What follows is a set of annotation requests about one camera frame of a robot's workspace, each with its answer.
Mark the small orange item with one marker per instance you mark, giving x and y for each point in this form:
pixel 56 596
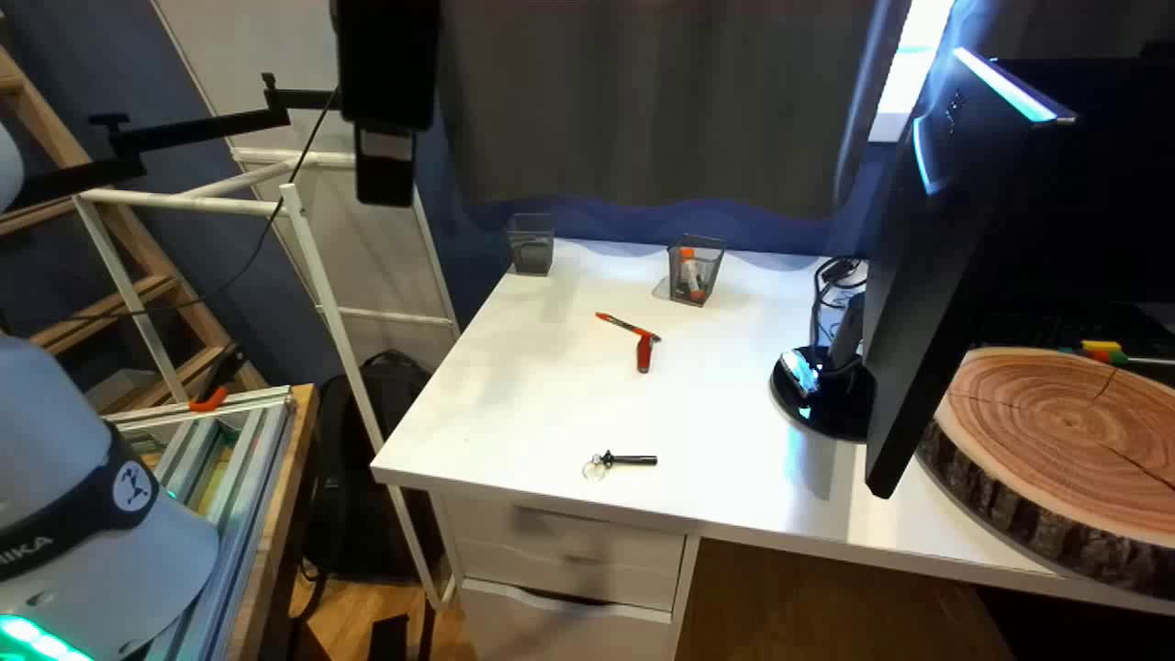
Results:
pixel 686 267

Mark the bright window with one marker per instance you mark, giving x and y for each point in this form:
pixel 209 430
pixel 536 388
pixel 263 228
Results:
pixel 910 60

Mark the white metal rack frame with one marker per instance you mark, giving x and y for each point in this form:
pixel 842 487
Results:
pixel 314 268

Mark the red pen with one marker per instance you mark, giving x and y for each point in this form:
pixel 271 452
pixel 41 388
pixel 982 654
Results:
pixel 625 326

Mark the black stick with clear disc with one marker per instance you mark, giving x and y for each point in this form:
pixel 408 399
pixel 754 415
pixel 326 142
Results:
pixel 630 460

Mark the round wooden log slab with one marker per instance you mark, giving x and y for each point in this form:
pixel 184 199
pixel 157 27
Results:
pixel 1066 452

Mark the small orange clamp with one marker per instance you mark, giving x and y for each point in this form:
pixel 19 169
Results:
pixel 209 399

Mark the black flat panel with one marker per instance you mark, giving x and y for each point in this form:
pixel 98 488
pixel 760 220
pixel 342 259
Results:
pixel 1122 195

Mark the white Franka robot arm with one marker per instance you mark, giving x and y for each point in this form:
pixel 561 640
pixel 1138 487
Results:
pixel 73 488

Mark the white desk drawer unit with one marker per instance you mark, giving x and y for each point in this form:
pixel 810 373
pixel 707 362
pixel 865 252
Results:
pixel 561 563

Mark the wooden ladder shelf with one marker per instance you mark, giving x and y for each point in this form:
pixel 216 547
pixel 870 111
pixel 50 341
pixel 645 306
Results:
pixel 112 317

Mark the black mounted camera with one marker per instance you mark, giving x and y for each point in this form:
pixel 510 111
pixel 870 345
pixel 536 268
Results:
pixel 385 76

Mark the red pocket knife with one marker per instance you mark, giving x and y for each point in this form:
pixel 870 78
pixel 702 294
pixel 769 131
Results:
pixel 645 354

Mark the grey curtain beside desk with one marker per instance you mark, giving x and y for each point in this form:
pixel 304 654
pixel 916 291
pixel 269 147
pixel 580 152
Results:
pixel 646 97

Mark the black round monitor stand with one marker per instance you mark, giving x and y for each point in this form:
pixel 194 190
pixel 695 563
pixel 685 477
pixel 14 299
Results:
pixel 823 399

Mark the empty dark mesh bin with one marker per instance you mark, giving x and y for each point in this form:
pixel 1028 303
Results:
pixel 531 245

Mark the wooden framed glass table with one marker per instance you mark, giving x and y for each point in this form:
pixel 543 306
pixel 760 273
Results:
pixel 263 514

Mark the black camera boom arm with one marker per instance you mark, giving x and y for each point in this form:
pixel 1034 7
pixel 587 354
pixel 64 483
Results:
pixel 184 131

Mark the mesh bin holding orange item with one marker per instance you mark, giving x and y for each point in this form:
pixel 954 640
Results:
pixel 695 279

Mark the black backpack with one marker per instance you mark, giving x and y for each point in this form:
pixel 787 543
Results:
pixel 367 477

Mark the black computer monitor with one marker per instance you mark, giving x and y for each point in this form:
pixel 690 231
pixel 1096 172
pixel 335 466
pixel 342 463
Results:
pixel 930 279

